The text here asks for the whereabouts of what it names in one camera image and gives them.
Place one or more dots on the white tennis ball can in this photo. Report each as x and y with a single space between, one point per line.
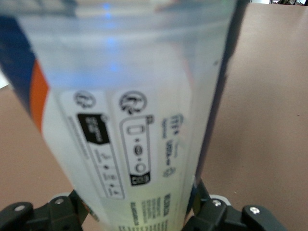
120 72

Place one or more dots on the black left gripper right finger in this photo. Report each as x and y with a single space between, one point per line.
216 216

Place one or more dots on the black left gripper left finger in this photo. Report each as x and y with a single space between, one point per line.
48 216

